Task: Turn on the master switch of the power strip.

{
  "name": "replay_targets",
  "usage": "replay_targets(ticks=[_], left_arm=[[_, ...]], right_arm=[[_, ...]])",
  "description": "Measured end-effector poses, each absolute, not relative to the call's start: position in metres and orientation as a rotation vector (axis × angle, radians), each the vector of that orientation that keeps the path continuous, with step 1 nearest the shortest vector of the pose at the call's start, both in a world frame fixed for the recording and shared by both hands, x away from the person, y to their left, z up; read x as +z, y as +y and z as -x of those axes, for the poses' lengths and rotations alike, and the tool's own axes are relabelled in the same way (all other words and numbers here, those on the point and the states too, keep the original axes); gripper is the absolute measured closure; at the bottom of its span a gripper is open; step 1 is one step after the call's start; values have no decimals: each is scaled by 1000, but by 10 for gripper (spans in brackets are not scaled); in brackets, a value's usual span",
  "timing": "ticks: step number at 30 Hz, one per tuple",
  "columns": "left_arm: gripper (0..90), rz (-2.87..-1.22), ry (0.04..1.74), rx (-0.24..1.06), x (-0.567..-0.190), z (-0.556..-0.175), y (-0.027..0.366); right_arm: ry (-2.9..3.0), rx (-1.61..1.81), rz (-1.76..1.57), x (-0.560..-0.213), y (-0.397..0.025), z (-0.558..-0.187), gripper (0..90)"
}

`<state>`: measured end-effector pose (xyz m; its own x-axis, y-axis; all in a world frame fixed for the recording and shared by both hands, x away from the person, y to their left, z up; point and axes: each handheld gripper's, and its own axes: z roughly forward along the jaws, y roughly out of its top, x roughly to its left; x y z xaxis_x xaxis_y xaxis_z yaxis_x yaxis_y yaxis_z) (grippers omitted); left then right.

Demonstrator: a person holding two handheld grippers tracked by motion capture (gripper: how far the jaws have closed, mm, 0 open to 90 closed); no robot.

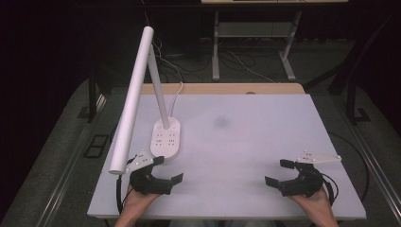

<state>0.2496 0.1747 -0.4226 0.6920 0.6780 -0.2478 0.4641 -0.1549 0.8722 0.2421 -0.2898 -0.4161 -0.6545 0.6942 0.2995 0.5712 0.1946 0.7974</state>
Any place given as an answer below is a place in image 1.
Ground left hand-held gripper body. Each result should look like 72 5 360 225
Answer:
125 149 174 196

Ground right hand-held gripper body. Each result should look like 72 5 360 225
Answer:
278 149 342 199

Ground white desk lamp with sockets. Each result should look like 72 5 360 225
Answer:
108 26 183 176

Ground person's left hand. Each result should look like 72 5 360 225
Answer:
120 185 162 219

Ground person's right hand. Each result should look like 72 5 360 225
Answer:
288 186 336 222

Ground white table cover sheet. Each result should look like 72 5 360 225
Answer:
87 93 367 220

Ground black metal stand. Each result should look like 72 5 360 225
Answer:
87 71 108 125
303 18 392 126

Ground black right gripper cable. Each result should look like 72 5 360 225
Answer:
321 172 340 208

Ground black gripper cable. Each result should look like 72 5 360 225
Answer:
114 156 137 216
321 172 340 208

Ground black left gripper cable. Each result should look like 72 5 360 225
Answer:
114 156 137 216

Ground long black floor cable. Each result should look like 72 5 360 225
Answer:
327 131 371 204

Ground black rectangular floor frame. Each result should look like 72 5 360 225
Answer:
82 133 110 159

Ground white lamp cable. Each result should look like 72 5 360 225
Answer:
152 37 184 118

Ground metal floor rail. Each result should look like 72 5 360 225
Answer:
351 124 401 209
33 125 92 227

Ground white floor cable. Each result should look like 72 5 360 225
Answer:
226 49 276 84

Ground white metal frame desk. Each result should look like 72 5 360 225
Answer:
200 0 350 82

